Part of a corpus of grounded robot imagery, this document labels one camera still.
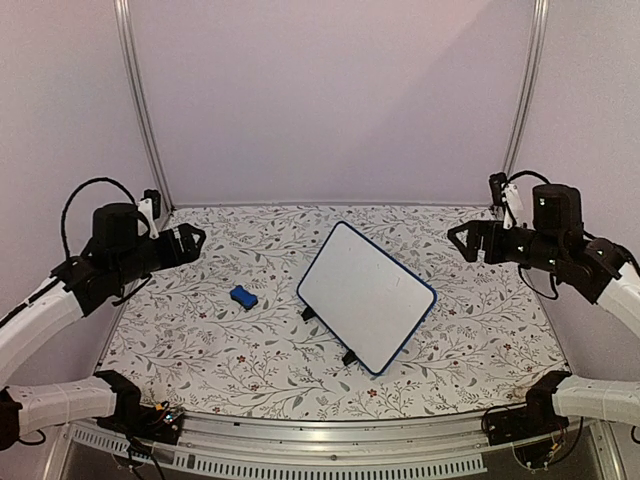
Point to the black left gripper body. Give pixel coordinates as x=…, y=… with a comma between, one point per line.
x=133, y=264

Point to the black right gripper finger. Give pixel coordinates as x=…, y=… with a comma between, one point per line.
x=473, y=229
x=470, y=248

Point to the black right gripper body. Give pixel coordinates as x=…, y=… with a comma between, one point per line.
x=542, y=251

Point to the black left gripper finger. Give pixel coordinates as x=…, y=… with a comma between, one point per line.
x=191, y=236
x=189, y=253

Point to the blue whiteboard eraser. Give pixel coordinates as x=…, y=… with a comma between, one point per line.
x=243, y=297

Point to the small blue-framed whiteboard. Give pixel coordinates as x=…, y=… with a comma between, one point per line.
x=369, y=301

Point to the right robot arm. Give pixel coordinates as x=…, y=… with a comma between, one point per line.
x=598, y=325

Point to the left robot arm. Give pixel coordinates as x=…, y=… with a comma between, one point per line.
x=72, y=292

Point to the floral patterned table mat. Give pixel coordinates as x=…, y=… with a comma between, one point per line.
x=184, y=340

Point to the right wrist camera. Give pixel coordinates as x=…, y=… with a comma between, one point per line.
x=506, y=202

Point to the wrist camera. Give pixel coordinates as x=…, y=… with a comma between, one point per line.
x=506, y=202
x=150, y=207

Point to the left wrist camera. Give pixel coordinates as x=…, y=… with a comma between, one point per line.
x=150, y=207

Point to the right aluminium frame post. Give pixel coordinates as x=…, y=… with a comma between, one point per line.
x=529, y=80

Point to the aluminium frame post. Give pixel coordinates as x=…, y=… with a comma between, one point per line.
x=133, y=72
x=529, y=80

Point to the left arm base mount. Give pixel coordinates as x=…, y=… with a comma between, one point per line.
x=161, y=422

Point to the wire whiteboard stand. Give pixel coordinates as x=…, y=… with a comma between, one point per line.
x=307, y=314

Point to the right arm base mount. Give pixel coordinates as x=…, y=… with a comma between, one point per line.
x=508, y=424

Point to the front aluminium rail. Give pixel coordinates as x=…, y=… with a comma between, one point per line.
x=442, y=447

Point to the left aluminium frame post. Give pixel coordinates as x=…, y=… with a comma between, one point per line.
x=133, y=72

